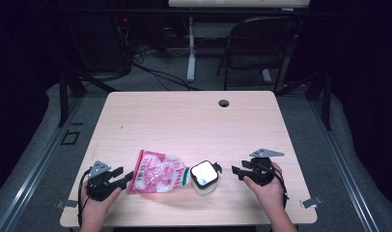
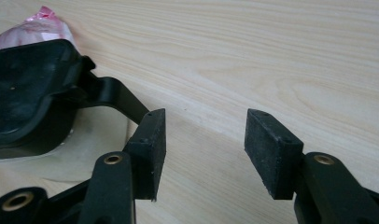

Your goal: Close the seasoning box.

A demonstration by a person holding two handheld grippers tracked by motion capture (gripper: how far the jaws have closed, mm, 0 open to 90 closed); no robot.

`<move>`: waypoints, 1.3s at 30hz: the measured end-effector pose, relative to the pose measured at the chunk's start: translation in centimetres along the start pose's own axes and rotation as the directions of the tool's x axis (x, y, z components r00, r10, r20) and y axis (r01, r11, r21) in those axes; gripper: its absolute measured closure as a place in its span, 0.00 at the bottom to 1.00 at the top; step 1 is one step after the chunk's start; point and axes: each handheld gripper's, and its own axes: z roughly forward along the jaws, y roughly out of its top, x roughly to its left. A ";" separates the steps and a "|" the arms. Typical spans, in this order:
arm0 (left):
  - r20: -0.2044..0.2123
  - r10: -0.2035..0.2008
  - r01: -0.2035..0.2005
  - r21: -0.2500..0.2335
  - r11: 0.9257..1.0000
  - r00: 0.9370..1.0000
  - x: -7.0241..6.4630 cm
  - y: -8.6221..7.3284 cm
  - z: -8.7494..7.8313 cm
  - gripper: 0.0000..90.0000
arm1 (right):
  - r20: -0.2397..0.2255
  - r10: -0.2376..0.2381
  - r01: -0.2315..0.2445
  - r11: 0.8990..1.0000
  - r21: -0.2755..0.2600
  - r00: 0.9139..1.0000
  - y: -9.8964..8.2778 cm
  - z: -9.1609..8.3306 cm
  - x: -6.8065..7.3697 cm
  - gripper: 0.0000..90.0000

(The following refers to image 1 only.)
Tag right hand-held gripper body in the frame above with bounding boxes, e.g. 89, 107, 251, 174
246, 148, 286, 188

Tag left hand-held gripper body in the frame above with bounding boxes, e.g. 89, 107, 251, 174
85, 159, 122, 202

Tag pink and white plastic bag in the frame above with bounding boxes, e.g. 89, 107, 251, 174
126, 149, 192, 194

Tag person's left hand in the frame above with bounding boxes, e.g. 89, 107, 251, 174
80, 180, 123, 224

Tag person's right hand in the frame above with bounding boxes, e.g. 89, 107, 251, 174
242, 161, 288, 215

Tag grey tape piece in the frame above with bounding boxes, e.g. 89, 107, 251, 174
299, 195, 323, 209
55, 199, 79, 210

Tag black metal stand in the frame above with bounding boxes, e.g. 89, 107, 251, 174
57, 68, 119, 128
274, 68, 333, 131

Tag white desk leg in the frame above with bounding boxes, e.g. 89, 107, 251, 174
185, 16, 198, 83

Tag dark computer tower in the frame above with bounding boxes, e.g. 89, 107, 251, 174
67, 13, 134, 73

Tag black folding chair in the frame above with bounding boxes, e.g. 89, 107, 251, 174
216, 15, 303, 95

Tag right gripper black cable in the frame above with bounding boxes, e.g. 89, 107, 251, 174
266, 166, 290, 209

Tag metal floor rail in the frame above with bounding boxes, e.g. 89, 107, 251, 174
308, 96, 381, 232
0, 96, 86, 232

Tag black floor cables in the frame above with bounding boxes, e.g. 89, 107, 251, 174
131, 44, 202, 92

